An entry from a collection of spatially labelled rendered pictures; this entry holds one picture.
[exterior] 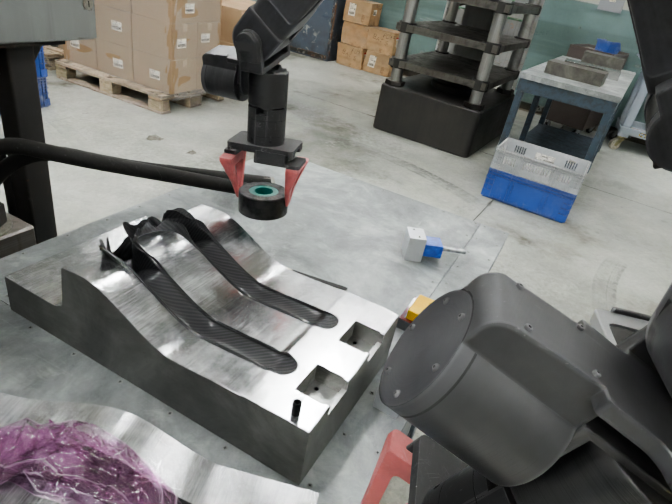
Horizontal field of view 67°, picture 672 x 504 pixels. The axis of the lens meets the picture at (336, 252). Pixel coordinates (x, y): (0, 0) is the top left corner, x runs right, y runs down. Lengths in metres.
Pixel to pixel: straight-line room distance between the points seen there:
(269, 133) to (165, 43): 3.61
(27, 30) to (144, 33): 3.29
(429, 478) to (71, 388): 0.53
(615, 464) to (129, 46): 4.53
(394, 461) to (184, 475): 0.28
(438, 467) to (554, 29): 6.75
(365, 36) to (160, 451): 6.96
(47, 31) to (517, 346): 1.16
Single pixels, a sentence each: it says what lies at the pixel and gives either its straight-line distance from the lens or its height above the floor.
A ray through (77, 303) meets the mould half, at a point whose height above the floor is 0.89.
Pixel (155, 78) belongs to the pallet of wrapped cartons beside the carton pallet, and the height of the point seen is 0.23.
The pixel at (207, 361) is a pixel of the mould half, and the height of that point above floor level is 0.88.
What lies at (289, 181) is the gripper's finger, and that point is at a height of 1.02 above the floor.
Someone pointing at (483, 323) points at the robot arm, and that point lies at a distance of 0.19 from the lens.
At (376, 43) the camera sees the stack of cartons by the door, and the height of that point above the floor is 0.38.
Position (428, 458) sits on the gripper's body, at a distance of 0.32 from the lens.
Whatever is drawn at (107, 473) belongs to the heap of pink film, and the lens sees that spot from 0.52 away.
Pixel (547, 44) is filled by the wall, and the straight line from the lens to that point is 6.99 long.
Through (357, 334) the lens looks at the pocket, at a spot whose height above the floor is 0.87.
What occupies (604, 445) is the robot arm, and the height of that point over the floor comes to 1.19.
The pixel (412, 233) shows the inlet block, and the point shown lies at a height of 0.85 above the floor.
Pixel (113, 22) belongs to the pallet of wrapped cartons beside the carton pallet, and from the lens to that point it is 4.72.
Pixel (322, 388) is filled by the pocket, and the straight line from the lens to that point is 0.65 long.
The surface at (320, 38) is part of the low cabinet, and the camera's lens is 7.53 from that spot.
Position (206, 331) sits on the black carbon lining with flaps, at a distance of 0.69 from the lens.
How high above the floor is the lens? 1.33
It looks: 30 degrees down
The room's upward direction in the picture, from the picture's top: 11 degrees clockwise
